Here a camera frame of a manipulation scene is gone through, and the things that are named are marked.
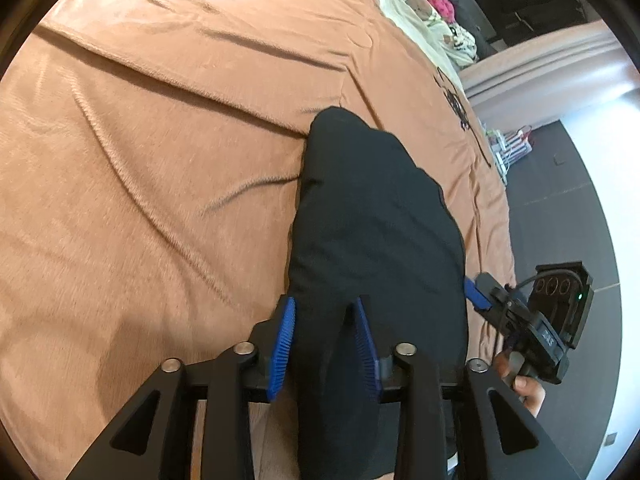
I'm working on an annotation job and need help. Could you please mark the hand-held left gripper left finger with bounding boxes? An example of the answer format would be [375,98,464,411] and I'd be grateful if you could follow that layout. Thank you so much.
[65,296,298,480]

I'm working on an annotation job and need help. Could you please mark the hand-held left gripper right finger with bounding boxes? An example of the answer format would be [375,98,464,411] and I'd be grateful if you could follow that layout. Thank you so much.
[351,296,583,480]

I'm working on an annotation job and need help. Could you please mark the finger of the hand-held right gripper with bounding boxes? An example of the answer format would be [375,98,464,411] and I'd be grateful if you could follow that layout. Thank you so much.
[462,272,507,313]

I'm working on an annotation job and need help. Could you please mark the black pants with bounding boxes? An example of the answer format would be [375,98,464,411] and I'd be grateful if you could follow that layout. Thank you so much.
[286,106,471,480]

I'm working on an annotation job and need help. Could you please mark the person's right hand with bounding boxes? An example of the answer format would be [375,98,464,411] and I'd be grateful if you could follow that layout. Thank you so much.
[492,350,547,418]

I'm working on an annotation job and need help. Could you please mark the items beside bed on floor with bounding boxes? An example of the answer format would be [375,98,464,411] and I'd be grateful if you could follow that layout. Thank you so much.
[482,122,536,182]

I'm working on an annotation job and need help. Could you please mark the orange blanket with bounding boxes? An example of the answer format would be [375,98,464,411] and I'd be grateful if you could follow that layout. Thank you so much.
[0,0,517,480]

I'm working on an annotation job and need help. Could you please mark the pink curtain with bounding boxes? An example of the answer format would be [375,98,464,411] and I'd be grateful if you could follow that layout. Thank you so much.
[457,20,640,112]

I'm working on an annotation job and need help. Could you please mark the black and white patterned cloth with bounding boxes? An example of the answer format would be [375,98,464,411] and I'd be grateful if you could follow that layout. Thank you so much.
[442,22,479,69]

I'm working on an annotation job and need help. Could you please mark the bear print pillow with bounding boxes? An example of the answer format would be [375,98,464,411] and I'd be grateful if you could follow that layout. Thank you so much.
[397,0,451,31]

